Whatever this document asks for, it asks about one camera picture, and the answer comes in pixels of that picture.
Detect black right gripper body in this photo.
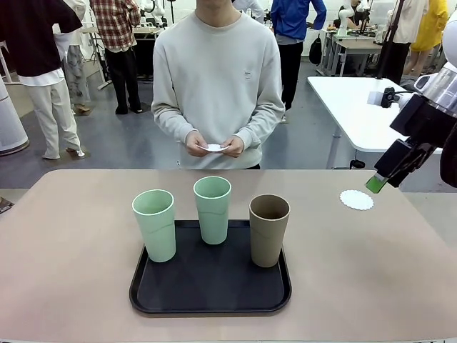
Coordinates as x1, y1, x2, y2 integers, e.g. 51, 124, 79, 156
389, 93, 457, 148

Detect brown cup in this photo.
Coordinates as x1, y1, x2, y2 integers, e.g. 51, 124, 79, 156
248, 194, 291, 268

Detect white scalloped paper coaster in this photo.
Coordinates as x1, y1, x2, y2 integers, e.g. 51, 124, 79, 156
339, 189, 375, 212
196, 142, 231, 154

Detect pale green cup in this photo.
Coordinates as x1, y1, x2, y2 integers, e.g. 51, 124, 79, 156
193, 177, 233, 246
131, 189, 176, 264

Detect person's left forearm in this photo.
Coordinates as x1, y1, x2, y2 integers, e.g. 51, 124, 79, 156
233, 103, 286, 151

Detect person's right forearm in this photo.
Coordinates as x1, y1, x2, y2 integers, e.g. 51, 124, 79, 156
151, 103, 199, 149

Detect person's left hand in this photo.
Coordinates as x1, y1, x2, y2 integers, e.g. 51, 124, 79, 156
221, 134, 246, 159

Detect person's right hand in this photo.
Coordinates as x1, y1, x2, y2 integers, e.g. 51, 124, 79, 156
185, 131, 210, 157

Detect black tripod pole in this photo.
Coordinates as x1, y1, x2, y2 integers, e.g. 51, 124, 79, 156
376, 0, 406, 80

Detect person in yellow coat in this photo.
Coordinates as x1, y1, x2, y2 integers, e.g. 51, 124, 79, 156
403, 0, 450, 76

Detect grey desk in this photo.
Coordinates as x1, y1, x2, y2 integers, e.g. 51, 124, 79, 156
321, 30, 385, 78

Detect person in cream top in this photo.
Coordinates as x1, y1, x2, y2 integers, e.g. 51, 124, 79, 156
378, 0, 429, 86

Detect black hanging bag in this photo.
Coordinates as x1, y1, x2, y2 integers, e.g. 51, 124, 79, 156
308, 34, 323, 66

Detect person in blue jacket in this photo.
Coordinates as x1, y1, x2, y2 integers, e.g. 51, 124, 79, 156
269, 0, 328, 111

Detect person in beige sweatshirt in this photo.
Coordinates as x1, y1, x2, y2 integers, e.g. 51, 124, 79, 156
151, 0, 286, 171

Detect person in white shirt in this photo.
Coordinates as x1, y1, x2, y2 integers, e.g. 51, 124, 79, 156
233, 0, 266, 24

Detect black plastic tray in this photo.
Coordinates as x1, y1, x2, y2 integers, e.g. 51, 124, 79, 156
129, 219, 293, 317

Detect light wooden desk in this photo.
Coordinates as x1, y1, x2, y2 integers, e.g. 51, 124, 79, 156
132, 25, 164, 78

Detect person in plaid shirt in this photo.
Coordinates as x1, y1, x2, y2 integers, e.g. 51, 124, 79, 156
89, 0, 144, 115

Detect person in grey patterned trousers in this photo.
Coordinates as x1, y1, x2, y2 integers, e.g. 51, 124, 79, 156
53, 0, 92, 116

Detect person in black top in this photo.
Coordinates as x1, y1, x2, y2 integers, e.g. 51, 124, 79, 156
0, 0, 86, 161

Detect white air purifier tower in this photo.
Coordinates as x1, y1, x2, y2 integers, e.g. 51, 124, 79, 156
0, 76, 30, 155

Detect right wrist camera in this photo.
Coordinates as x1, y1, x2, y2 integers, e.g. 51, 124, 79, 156
367, 86, 403, 108

